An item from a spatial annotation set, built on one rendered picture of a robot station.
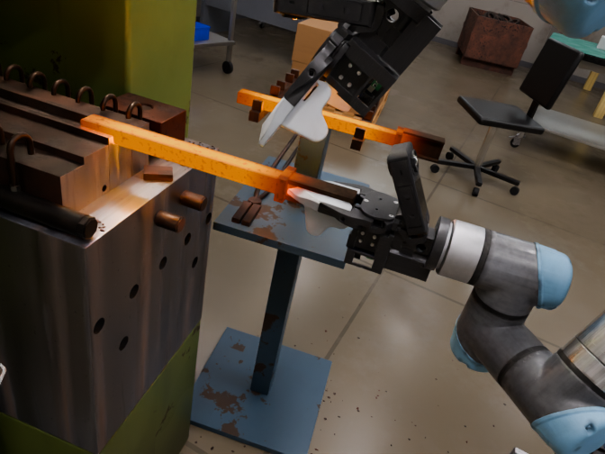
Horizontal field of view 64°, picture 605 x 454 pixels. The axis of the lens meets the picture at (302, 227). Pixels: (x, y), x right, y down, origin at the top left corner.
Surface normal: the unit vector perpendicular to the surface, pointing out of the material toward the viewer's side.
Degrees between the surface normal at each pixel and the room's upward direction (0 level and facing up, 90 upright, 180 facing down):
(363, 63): 89
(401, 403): 0
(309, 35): 90
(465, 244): 45
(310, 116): 60
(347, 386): 0
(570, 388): 64
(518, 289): 90
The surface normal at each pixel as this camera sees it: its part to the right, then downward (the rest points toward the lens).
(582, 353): -0.74, -0.41
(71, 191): 0.94, 0.31
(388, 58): -0.30, 0.44
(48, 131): 0.18, -0.83
